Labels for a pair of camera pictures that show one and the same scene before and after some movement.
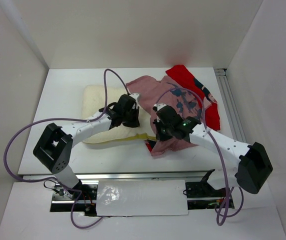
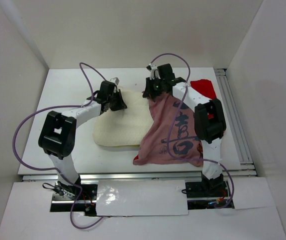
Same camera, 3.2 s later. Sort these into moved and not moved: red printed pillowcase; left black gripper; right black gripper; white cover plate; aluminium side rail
Moved: right black gripper; red printed pillowcase; left black gripper
Not moved: white cover plate; aluminium side rail
